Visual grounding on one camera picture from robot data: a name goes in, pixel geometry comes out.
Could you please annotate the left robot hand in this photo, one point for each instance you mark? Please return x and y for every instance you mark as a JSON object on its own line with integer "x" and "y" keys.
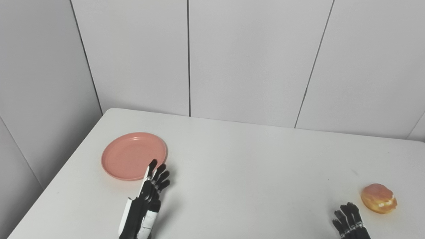
{"x": 144, "y": 205}

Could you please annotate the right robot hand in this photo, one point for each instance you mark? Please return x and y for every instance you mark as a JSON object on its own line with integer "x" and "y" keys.
{"x": 350, "y": 222}

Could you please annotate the cream puff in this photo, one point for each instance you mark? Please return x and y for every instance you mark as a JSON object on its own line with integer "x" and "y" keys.
{"x": 379, "y": 198}

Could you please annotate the pink round plate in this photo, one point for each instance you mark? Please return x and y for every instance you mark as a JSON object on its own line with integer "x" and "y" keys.
{"x": 132, "y": 155}

